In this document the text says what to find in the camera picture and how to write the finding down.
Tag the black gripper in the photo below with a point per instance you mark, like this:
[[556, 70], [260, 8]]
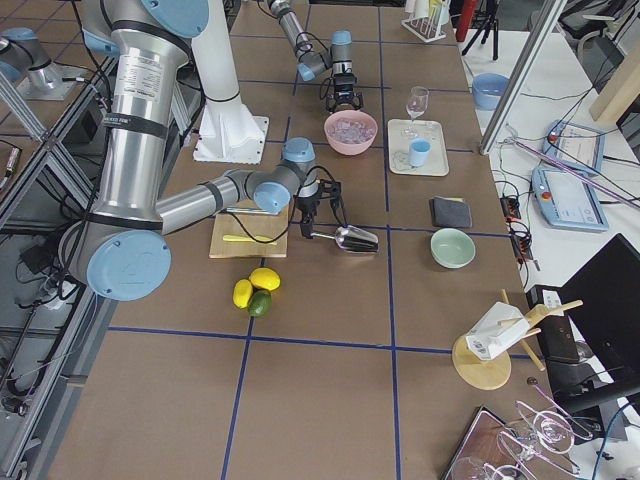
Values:
[[344, 91], [306, 207]]

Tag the clear ice cubes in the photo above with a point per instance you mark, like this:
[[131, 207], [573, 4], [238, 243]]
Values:
[[350, 129]]

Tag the silver metal ice scoop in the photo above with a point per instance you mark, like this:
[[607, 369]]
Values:
[[352, 239]]

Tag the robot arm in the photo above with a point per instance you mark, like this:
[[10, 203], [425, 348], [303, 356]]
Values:
[[315, 58], [118, 249]]

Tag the light blue cup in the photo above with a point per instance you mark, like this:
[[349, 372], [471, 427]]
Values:
[[418, 152]]

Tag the wooden cutting board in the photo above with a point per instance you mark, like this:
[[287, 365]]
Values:
[[253, 226]]

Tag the pink bowl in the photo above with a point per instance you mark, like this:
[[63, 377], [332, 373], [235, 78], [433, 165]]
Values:
[[350, 149]]

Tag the silver knife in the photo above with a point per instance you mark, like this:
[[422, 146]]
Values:
[[249, 211]]

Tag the cream serving tray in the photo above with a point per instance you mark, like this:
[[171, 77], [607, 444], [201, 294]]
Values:
[[436, 163]]

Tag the yellow lemon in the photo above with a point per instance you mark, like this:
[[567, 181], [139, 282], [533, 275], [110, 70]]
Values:
[[242, 293], [265, 278]]

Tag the clear wine glass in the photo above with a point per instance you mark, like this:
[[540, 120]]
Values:
[[416, 106]]

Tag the yellow plastic knife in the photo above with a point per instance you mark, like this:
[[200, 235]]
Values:
[[240, 238]]

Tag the green lime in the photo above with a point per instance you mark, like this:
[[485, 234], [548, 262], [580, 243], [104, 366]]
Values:
[[259, 303]]

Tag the white rack with cups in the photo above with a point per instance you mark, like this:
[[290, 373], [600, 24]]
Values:
[[426, 18]]

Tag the dark grey folded cloth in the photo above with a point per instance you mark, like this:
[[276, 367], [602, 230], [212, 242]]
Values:
[[447, 212]]

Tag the blue bowl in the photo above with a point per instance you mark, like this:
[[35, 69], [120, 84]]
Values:
[[487, 90]]

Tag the light green bowl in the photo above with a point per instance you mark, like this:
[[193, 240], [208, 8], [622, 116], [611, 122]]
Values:
[[452, 248]]

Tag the wooden mug tree stand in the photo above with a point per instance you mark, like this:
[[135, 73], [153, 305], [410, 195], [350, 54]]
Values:
[[493, 374]]

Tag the white carton box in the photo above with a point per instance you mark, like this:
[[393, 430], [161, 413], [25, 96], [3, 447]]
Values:
[[498, 329]]

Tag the teach pendant far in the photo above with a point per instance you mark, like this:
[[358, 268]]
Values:
[[577, 146]]

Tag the teach pendant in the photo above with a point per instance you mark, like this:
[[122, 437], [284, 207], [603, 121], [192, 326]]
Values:
[[566, 202], [577, 146]]

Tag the teach pendant near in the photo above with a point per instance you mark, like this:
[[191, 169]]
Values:
[[566, 202]]

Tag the black monitor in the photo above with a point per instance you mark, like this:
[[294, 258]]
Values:
[[608, 286]]

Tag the hanging wine glasses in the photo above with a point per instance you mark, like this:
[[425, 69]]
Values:
[[534, 445]]

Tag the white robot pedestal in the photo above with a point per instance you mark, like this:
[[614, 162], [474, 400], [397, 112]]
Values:
[[228, 131]]

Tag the black camera tripod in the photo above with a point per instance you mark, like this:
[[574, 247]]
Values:
[[486, 23]]

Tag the aluminium frame post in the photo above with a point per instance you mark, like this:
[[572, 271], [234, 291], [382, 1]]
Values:
[[549, 15]]

